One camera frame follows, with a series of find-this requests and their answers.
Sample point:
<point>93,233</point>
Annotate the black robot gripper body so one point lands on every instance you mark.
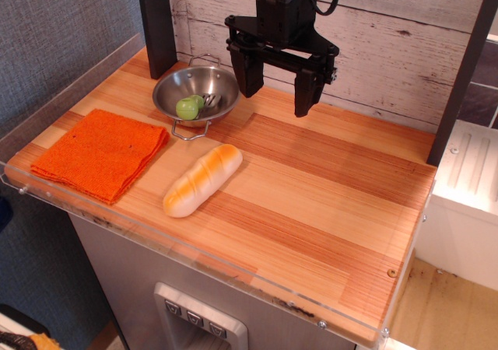
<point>283,34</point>

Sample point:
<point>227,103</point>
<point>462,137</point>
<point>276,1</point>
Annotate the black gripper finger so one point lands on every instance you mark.
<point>248,68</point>
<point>308,89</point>

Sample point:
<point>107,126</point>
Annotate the toy hot dog bun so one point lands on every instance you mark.
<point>202,180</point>

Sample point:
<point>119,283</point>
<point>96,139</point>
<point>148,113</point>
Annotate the small metal spatula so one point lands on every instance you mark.
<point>208,105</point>

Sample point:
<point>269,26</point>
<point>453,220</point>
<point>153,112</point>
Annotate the green toy apple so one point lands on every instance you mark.
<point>188,108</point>

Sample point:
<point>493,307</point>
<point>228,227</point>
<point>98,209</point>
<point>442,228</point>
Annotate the folded orange cloth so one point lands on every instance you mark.
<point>102,155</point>

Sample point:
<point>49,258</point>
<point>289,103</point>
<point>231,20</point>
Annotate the white toy sink unit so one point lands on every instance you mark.
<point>459,234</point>

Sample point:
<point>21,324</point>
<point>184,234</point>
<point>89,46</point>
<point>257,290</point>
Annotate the grey toy fridge cabinet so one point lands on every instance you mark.
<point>129,272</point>

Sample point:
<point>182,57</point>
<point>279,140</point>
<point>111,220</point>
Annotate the stainless steel bowl with handles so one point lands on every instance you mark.
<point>196,80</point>

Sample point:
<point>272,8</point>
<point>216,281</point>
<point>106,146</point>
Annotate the dark left support post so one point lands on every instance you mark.
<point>158,29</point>

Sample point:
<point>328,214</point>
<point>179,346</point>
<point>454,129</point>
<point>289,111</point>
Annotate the dark support post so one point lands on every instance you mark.
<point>463,78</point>
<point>158,29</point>

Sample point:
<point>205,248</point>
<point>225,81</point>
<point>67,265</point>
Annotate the dark right support post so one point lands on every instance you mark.
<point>463,78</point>

